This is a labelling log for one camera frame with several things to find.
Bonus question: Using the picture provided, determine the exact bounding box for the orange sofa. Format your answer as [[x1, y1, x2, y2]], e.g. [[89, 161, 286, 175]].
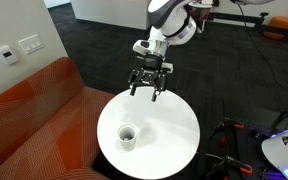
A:
[[0, 57, 113, 180]]

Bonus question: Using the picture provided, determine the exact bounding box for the upper black orange clamp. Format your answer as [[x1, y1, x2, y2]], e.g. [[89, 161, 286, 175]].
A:
[[209, 118, 244, 140]]

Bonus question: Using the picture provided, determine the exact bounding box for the lower black orange clamp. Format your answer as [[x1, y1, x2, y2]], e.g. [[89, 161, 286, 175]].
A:
[[205, 155, 253, 177]]

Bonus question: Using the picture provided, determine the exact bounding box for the black floor cable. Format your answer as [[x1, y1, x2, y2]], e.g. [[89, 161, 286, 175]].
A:
[[237, 0, 288, 101]]

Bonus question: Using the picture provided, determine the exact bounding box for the orange round ottoman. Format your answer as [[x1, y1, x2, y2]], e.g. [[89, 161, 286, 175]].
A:
[[263, 16, 288, 40]]

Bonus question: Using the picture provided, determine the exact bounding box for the white light switch plate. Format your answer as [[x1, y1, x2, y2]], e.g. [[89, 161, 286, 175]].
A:
[[18, 34, 44, 54]]

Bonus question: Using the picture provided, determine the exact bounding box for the white paper cup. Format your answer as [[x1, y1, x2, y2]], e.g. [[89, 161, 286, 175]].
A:
[[118, 124, 137, 151]]

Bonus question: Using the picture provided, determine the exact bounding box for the round white table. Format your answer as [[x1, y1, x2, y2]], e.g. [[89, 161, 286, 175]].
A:
[[97, 87, 200, 180]]

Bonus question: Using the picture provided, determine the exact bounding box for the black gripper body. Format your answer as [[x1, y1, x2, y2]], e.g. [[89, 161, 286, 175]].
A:
[[128, 68, 167, 91]]

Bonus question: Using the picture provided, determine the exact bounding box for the black orange clamp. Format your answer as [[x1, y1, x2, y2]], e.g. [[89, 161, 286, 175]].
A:
[[205, 155, 253, 177], [209, 118, 244, 140]]

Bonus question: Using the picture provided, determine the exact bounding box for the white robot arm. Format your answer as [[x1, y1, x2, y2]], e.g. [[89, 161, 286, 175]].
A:
[[128, 0, 197, 102]]

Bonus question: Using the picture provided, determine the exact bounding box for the white wall thermostat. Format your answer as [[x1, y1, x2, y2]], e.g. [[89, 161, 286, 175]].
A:
[[0, 45, 18, 65]]

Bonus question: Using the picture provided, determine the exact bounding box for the white partition counter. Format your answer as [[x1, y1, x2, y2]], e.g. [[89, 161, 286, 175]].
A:
[[70, 0, 151, 30]]

